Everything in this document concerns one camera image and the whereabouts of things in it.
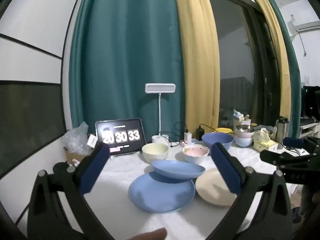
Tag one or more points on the clear plastic bag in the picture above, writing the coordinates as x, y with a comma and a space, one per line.
75, 137

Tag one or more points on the small white box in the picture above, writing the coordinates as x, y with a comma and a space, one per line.
92, 141

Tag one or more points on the yellow curtain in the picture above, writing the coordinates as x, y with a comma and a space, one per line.
275, 55
197, 55

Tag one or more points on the cardboard box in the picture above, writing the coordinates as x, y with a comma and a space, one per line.
75, 157

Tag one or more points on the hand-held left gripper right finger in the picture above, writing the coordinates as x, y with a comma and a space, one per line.
225, 167

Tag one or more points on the light blue bowl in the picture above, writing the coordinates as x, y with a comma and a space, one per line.
243, 142

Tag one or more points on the large blue bowl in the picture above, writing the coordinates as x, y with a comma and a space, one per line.
217, 138

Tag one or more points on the white desk lamp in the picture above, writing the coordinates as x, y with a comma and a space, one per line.
160, 88

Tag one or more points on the black monitor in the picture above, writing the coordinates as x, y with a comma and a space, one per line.
311, 102

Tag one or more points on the steel thermos bottle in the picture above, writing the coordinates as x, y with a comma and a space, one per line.
282, 130

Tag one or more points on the yellow tissue pack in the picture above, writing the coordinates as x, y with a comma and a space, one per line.
265, 146

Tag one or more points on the black charger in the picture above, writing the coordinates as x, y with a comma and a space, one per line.
200, 134

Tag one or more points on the pink steel-lined bowl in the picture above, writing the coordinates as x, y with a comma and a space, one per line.
245, 133

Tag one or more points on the blue plate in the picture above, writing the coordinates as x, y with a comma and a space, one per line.
177, 170
160, 195

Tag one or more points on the tablet showing clock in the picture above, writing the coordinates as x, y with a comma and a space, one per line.
120, 136

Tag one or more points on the white air conditioner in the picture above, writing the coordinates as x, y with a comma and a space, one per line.
307, 26

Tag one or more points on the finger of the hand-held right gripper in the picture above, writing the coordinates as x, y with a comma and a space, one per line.
292, 142
275, 157

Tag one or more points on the cream bowl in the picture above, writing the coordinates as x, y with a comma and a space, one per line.
155, 152

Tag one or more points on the pink patterned bowl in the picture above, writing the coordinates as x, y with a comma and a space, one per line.
195, 152

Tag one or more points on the person's left hand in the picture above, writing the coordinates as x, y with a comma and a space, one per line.
150, 235

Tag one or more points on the white textured tablecloth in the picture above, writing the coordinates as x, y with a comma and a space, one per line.
120, 180

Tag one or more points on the cream plate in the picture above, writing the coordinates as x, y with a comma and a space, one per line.
212, 190

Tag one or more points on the teal curtain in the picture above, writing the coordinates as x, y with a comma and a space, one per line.
125, 42
293, 80

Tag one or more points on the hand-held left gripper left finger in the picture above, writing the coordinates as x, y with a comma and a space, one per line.
95, 165

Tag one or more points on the glass sliding door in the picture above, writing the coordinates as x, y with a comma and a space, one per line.
235, 55

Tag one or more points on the white shelf unit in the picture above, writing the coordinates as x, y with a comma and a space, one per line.
308, 130

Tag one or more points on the white plastic basket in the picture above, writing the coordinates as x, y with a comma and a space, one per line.
241, 123

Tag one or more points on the white charger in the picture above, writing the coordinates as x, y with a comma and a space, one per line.
188, 137

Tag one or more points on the crumpled yellow tissue packet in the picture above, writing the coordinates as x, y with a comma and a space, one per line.
261, 135

